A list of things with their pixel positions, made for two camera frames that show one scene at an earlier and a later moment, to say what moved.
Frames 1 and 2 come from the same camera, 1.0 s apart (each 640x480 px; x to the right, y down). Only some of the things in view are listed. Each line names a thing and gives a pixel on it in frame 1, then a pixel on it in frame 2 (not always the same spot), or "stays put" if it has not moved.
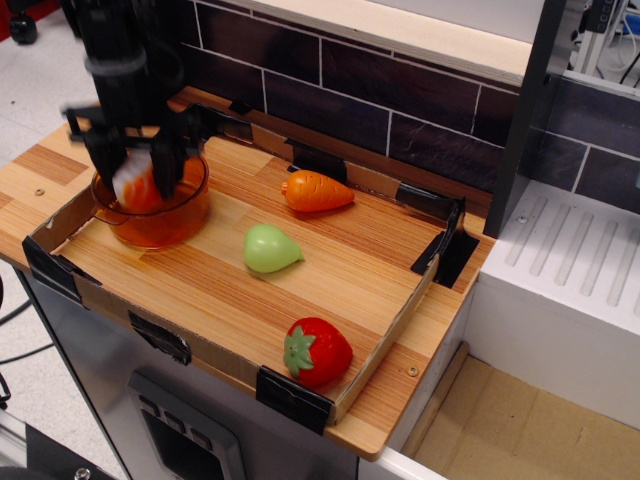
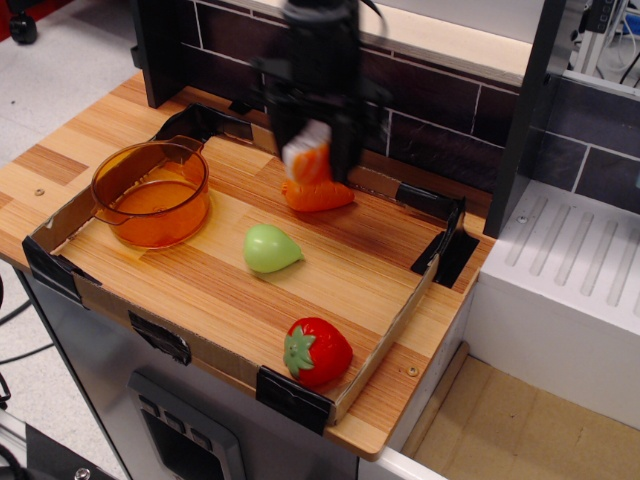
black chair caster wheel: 23,29 stays put
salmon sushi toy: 135,182 -> 306,156
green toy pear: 267,248 stays put
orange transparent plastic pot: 179,216 stays put
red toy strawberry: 317,353 stays put
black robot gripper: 132,93 -> 323,59
